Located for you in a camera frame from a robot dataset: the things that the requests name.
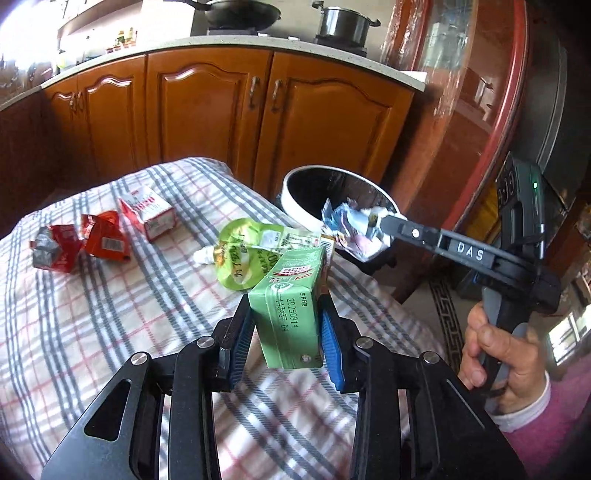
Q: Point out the right hand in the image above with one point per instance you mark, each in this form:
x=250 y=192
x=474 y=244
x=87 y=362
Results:
x=524 y=357

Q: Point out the plaid tablecloth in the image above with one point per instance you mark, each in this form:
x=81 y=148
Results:
x=63 y=336

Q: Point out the white red wrapper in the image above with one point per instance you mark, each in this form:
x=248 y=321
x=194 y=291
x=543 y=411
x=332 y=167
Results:
x=357 y=231

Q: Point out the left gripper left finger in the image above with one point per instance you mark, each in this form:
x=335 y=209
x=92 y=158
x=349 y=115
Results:
x=211 y=364

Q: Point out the dark red snack wrapper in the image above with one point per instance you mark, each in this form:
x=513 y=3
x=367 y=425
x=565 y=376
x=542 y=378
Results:
x=55 y=248

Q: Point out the green carton box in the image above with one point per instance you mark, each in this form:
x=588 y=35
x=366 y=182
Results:
x=285 y=305

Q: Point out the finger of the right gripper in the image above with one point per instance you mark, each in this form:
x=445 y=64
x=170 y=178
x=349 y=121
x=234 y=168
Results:
x=429 y=238

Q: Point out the black white-rimmed trash bin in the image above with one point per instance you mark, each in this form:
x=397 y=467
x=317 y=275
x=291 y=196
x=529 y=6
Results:
x=305 y=189

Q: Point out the wooden kitchen cabinets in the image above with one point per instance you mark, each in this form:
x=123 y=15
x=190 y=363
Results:
x=260 y=111

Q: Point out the red white small box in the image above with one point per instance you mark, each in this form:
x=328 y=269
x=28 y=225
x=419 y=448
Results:
x=148 y=212

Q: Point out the glass door wooden cabinet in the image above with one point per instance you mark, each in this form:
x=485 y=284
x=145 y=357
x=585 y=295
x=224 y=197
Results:
x=456 y=135

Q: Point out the black wok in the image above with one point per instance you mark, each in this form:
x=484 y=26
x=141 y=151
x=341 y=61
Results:
x=236 y=14

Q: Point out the red crumpled snack wrapper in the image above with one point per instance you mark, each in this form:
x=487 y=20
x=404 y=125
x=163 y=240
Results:
x=103 y=238

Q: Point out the pink right sleeve forearm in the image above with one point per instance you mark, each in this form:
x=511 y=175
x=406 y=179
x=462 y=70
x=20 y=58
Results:
x=537 y=432

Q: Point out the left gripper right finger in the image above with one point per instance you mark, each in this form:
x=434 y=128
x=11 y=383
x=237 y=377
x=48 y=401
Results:
x=361 y=365

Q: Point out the green drink pouch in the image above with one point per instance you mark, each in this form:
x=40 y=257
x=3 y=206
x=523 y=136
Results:
x=246 y=250

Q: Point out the steel cooking pot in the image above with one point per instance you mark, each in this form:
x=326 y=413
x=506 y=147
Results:
x=343 y=27

